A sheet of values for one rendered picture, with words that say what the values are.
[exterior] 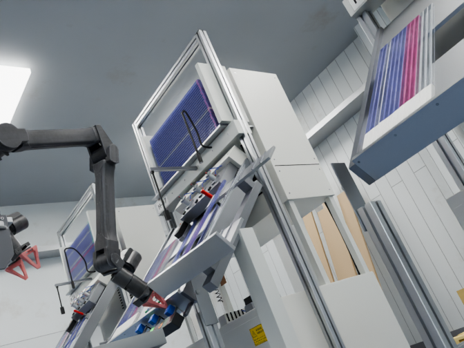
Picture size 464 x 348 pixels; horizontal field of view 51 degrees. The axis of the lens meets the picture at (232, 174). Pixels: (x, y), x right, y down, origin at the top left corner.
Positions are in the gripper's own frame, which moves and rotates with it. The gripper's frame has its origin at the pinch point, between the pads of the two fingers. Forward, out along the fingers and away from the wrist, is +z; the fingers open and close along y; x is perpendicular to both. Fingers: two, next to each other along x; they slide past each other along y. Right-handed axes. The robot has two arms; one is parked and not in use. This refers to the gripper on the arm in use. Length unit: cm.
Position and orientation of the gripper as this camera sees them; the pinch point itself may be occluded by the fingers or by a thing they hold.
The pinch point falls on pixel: (164, 305)
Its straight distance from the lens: 167.7
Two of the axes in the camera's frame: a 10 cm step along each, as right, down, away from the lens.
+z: 7.8, 5.9, 1.9
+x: -3.1, 6.3, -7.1
